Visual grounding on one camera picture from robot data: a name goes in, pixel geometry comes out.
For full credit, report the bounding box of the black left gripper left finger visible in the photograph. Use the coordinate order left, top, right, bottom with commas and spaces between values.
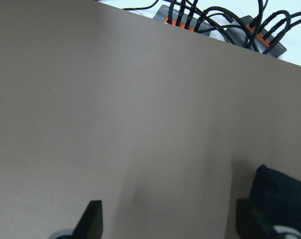
72, 200, 103, 239

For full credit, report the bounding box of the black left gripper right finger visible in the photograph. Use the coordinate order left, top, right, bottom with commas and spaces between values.
236, 199, 279, 239

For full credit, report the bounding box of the black graphic t-shirt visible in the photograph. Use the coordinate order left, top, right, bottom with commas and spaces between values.
249, 165, 301, 233

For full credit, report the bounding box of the grey orange usb hub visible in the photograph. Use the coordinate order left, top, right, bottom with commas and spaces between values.
152, 4, 213, 37
226, 15, 287, 58

